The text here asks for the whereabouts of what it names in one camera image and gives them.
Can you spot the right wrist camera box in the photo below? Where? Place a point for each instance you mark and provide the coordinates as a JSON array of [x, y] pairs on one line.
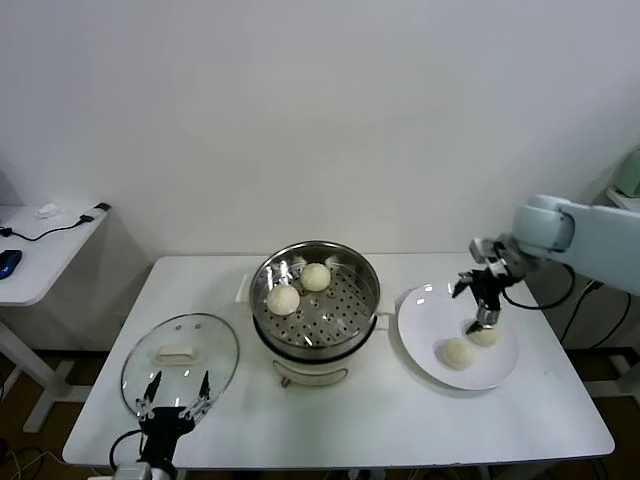
[[479, 247]]

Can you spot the white steamed baozi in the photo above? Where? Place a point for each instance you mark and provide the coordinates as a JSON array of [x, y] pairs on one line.
[[490, 337], [315, 277], [283, 301], [456, 354]]

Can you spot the small black adapter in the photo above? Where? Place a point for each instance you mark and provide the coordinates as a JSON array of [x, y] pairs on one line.
[[103, 206]]

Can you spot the pale green appliance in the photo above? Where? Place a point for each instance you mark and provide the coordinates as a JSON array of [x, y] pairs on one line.
[[632, 175]]

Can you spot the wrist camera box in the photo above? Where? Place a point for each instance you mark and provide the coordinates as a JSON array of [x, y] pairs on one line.
[[132, 471], [479, 247]]

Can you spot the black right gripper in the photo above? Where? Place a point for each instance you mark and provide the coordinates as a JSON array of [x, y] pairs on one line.
[[489, 290]]

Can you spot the white crumpled tissue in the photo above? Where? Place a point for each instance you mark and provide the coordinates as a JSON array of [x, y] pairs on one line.
[[49, 210]]

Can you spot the blue computer mouse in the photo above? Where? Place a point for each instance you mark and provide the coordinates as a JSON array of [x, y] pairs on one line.
[[10, 262]]

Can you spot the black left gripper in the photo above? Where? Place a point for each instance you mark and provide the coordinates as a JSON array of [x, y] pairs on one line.
[[165, 425]]

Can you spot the stainless steel steamer basket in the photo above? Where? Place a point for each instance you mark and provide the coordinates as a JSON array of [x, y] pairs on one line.
[[345, 310]]

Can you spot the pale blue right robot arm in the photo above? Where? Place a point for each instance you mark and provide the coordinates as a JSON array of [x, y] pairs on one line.
[[600, 240]]

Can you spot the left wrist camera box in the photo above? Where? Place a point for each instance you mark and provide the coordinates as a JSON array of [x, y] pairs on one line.
[[132, 471]]

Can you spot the white round plate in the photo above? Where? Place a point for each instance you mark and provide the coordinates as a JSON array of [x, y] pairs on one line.
[[425, 325]]

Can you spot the white side desk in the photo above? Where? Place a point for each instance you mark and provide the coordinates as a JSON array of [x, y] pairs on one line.
[[50, 260]]

